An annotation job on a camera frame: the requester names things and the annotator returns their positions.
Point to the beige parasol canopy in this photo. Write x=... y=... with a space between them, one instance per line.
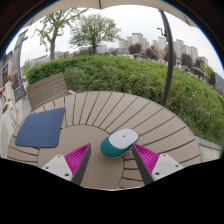
x=110 y=3

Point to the dark blue mouse pad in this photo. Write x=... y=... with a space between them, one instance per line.
x=40 y=128

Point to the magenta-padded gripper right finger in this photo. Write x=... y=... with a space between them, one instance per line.
x=163 y=165

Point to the white planter with flowers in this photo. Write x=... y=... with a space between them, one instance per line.
x=8 y=116

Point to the white and teal computer mouse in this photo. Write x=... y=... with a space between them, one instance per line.
x=119 y=141

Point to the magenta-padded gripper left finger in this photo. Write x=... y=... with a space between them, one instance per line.
x=60 y=165

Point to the curved dark parasol pole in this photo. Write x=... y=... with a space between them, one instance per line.
x=170 y=56

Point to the tall thin-crowned tree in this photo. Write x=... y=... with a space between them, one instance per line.
x=52 y=40

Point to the slatted wooden outdoor chair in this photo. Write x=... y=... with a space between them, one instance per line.
x=46 y=88

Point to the trimmed green hedge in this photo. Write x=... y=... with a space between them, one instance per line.
x=126 y=80

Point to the tall dark sign board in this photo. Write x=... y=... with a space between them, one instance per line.
x=17 y=60

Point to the round full-crowned tree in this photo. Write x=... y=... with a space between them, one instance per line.
x=93 y=31

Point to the distant high-rise buildings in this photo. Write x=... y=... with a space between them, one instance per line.
x=181 y=50

